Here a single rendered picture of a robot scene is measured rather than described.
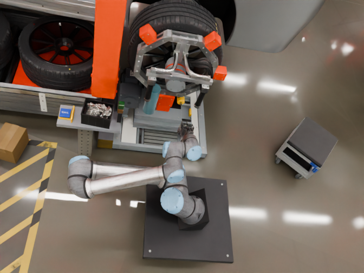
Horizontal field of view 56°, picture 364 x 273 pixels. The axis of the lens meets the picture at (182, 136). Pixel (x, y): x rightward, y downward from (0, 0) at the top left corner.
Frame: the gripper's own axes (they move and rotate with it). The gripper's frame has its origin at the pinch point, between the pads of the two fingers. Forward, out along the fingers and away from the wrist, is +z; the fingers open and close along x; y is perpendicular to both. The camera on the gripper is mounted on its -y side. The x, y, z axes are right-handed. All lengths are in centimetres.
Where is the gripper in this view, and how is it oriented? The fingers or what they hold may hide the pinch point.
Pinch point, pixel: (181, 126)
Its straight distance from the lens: 224.7
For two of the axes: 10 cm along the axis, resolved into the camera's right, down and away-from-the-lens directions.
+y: 2.3, -8.5, -4.7
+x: -9.5, -1.0, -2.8
